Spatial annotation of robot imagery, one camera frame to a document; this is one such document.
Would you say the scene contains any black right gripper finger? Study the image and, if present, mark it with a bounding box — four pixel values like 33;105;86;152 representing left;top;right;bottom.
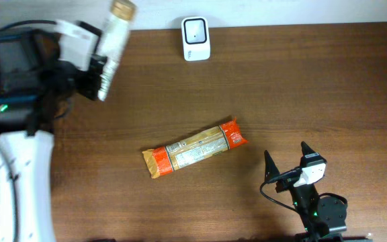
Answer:
300;141;320;168
264;150;280;184

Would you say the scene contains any white tube gold cap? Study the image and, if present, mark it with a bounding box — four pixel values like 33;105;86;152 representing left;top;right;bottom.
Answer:
97;0;136;102

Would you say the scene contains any orange spaghetti packet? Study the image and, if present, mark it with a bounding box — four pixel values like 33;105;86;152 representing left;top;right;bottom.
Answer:
142;119;248;179

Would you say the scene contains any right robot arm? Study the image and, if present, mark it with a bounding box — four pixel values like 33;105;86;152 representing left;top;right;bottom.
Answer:
259;142;348;241

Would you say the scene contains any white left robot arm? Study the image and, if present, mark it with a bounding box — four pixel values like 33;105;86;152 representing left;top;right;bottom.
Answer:
0;20;107;241

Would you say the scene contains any white barcode scanner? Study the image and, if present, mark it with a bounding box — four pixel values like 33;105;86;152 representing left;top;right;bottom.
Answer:
181;16;211;62

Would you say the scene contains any black right camera cable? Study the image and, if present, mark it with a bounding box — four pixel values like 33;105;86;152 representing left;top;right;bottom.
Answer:
259;167;304;213

